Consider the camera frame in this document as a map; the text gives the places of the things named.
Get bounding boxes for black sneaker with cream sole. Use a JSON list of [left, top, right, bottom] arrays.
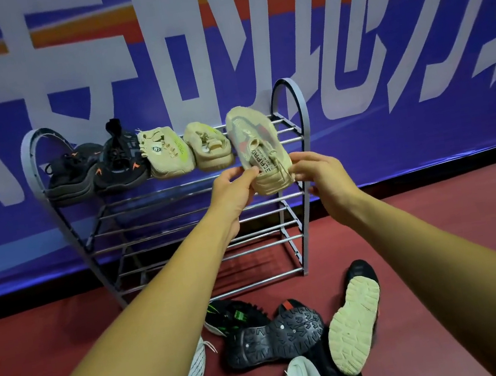
[[316, 257, 393, 376]]

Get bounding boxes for blue printed wall banner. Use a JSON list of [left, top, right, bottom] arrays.
[[0, 0, 496, 302]]

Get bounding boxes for black sneaker with green accents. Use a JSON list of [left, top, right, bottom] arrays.
[[200, 292, 273, 341]]

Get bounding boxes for person's right hand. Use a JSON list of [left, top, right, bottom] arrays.
[[287, 143, 368, 231]]

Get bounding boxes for person's left forearm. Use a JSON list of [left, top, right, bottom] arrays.
[[0, 205, 259, 376]]

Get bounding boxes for beige sneaker with green stripe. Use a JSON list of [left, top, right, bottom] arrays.
[[136, 122, 198, 183], [180, 117, 237, 176]]

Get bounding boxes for grey metal shoe rack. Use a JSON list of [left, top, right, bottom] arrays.
[[15, 75, 334, 326]]

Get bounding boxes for person's left hand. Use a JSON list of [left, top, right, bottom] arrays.
[[201, 163, 271, 243]]

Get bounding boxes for person's right forearm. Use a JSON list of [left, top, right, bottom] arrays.
[[335, 171, 496, 376]]

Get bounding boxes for black sneaker with orange marks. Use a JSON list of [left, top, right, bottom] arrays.
[[84, 114, 153, 194], [40, 141, 111, 209]]

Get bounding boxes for beige sneaker with red stripe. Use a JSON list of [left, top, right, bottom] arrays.
[[222, 99, 298, 201]]

